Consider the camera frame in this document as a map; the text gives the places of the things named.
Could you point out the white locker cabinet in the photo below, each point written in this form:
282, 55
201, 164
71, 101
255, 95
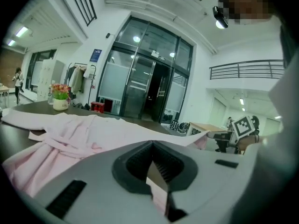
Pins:
50, 78

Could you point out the white pot of flowers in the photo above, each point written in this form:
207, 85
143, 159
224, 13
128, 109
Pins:
60, 101

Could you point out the black head camera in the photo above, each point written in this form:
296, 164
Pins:
220, 16

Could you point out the black coat rack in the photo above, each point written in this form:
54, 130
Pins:
90, 85

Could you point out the person's right forearm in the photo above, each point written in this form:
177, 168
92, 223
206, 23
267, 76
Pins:
248, 142

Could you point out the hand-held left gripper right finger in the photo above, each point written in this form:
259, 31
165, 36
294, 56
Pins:
210, 183

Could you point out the olive hanging coat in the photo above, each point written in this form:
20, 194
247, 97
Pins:
77, 80

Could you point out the glass entrance door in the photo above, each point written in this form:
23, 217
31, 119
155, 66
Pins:
140, 78

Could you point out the black backpack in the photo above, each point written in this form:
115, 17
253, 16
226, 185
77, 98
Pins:
81, 106

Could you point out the red metal cabinet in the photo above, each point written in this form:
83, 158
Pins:
97, 107

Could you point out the pink robe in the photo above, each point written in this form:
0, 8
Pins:
70, 134

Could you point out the light wooden table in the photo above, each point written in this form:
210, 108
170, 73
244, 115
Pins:
205, 126

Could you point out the blue wall sign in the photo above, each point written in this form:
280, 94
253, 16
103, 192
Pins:
95, 55

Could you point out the black white patterned bag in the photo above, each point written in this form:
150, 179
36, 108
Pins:
184, 128
174, 127

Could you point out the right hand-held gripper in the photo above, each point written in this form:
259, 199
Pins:
243, 128

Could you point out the black balcony railing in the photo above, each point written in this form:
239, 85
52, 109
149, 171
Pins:
245, 69

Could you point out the clear water bottle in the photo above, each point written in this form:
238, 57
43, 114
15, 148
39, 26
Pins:
50, 94

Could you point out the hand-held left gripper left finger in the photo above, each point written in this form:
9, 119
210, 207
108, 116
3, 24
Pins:
105, 195

